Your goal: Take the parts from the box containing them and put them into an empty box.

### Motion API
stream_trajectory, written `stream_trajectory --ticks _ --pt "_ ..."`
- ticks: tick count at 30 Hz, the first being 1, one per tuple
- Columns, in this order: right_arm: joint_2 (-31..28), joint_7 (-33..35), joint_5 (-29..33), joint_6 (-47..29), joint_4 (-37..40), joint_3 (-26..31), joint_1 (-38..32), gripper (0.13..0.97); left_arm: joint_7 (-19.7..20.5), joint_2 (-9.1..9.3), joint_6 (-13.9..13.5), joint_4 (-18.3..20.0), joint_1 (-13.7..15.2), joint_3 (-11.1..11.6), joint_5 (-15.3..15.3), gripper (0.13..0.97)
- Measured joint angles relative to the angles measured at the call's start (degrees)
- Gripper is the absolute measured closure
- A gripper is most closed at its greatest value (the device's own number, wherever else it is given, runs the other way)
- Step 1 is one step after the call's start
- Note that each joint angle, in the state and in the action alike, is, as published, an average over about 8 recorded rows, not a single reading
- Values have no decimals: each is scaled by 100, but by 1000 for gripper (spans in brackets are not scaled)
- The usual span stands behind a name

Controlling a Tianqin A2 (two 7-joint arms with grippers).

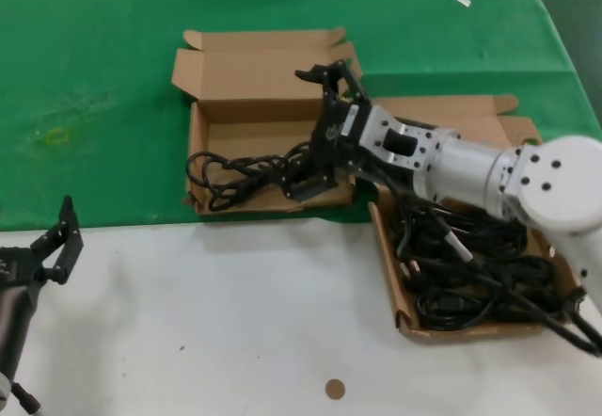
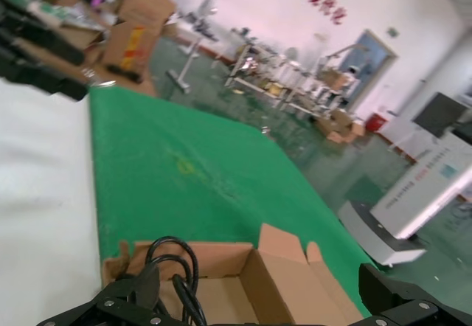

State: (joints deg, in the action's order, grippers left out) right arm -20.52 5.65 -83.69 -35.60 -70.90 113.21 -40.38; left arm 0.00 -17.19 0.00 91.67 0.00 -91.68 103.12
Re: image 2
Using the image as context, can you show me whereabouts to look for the red box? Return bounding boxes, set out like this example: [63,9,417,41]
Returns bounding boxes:
[367,114,389,133]

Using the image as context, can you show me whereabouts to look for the green table cloth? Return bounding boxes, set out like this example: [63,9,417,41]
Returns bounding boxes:
[88,86,381,326]

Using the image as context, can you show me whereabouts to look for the white stand frame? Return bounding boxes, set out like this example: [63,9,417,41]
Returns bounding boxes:
[166,0,219,95]

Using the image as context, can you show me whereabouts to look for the cardboard carton with red print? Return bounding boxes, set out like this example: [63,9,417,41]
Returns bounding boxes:
[100,21,164,80]

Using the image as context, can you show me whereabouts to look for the black machine parts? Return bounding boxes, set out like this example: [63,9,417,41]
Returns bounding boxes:
[0,0,90,101]

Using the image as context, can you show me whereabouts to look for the white kiosk cabinet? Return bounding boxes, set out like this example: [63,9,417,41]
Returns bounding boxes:
[369,126,472,239]

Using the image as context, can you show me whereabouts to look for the large plain cardboard carton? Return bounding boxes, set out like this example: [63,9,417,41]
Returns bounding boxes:
[117,0,178,38]

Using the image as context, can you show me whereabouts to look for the metal workbench row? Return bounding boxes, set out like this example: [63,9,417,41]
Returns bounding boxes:
[223,40,335,115]

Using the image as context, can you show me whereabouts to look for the white machine base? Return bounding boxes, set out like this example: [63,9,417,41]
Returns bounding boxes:
[337,199,429,267]

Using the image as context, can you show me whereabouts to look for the open cardboard box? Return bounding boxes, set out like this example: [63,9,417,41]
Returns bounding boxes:
[101,222,366,326]

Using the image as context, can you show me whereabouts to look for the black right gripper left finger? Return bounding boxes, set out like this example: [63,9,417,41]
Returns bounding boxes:
[36,263,164,326]

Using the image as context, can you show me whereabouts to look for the blue door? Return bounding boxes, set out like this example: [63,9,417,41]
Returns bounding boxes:
[324,29,398,115]

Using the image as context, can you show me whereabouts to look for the black monitor screen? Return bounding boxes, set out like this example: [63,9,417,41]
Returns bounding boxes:
[412,91,470,138]

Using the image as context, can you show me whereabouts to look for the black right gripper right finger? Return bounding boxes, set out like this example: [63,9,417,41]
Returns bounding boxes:
[350,262,440,326]

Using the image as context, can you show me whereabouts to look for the cardboard boxes on floor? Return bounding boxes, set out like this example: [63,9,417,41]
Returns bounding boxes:
[316,107,367,145]

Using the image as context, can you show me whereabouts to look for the black power cable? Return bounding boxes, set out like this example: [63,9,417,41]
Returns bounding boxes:
[125,235,207,326]

